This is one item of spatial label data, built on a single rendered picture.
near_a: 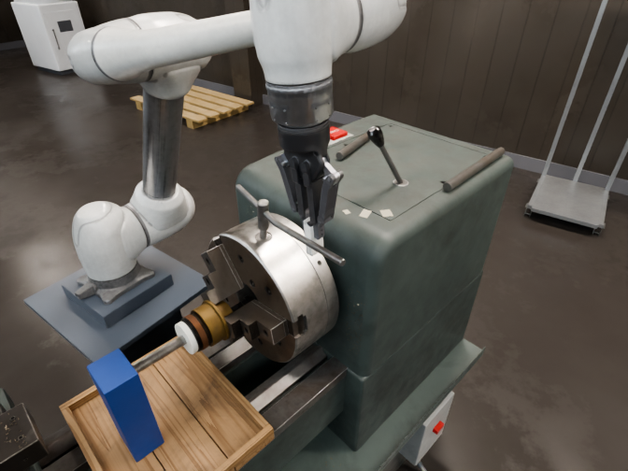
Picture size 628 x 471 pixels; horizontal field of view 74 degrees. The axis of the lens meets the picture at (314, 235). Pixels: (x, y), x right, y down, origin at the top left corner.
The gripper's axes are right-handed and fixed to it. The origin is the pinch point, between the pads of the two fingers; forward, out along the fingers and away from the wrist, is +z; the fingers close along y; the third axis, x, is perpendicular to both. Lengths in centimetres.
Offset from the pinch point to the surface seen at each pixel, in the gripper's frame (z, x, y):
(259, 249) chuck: 7.1, -3.0, -12.8
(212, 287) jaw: 16.0, -10.9, -20.6
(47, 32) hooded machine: 34, 162, -719
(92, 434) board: 39, -42, -28
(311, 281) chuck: 14.0, 1.9, -4.1
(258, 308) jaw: 19.4, -6.8, -11.4
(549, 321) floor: 141, 159, 12
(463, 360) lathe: 81, 57, 8
